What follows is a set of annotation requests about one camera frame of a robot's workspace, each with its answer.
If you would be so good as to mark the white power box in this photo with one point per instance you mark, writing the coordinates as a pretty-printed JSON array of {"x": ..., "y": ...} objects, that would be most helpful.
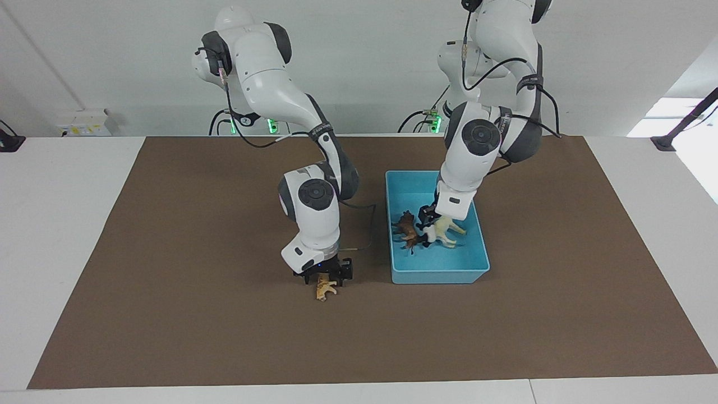
[{"x": 83, "y": 123}]

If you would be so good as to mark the brown table mat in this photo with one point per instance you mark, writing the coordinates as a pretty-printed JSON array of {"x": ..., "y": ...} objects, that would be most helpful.
[{"x": 168, "y": 308}]

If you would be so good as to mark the light blue storage box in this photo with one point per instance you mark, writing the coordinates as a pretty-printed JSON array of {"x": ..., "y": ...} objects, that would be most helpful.
[{"x": 449, "y": 261}]

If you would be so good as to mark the black white panda toy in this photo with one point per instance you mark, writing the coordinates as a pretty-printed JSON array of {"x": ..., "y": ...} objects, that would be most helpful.
[{"x": 431, "y": 237}]

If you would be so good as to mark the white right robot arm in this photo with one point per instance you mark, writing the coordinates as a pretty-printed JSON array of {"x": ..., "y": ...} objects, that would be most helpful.
[{"x": 314, "y": 219}]

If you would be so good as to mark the black table clamp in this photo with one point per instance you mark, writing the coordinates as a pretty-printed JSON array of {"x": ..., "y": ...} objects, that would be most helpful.
[{"x": 10, "y": 141}]

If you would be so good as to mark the green lit connector block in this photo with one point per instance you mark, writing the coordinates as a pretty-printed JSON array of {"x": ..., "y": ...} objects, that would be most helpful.
[
  {"x": 272, "y": 124},
  {"x": 434, "y": 123}
]

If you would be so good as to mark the cream horse toy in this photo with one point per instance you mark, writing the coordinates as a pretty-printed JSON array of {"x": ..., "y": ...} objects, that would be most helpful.
[{"x": 449, "y": 230}]

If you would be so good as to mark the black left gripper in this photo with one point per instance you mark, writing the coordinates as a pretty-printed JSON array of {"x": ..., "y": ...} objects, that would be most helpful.
[{"x": 429, "y": 213}]

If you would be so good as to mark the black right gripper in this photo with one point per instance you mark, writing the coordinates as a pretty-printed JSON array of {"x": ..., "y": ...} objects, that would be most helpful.
[{"x": 331, "y": 266}]

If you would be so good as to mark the black clamp stand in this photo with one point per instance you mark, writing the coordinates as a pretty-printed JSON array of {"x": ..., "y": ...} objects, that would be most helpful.
[{"x": 681, "y": 124}]

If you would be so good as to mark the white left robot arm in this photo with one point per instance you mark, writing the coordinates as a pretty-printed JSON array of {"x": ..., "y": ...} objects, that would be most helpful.
[{"x": 477, "y": 140}]

